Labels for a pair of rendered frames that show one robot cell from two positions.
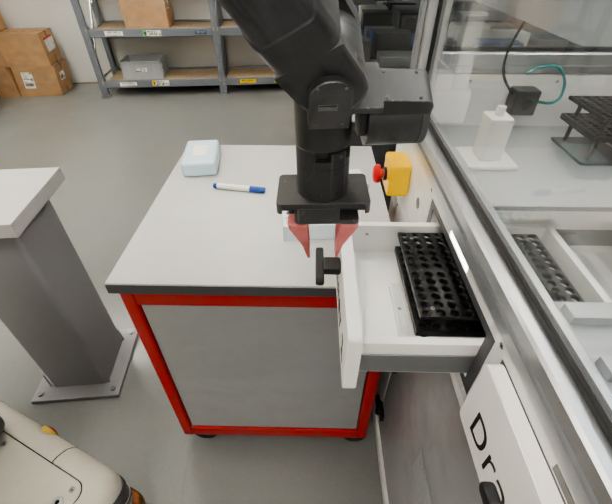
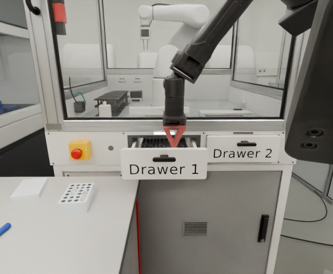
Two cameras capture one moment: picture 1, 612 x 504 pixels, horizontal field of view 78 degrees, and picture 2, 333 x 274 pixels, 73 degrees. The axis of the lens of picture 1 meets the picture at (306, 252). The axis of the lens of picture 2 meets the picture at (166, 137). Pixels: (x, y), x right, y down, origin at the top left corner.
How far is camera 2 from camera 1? 0.77 m
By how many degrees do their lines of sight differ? 80
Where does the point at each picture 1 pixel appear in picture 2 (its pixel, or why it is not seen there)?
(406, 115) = not seen: hidden behind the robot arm
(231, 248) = (84, 238)
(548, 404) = (223, 126)
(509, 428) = (224, 137)
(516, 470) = (232, 141)
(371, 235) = not seen: hidden behind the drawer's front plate
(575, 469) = (236, 126)
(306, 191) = (182, 112)
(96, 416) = not seen: outside the picture
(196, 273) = (109, 255)
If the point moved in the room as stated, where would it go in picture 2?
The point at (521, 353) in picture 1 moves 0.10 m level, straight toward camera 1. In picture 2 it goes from (210, 126) to (234, 131)
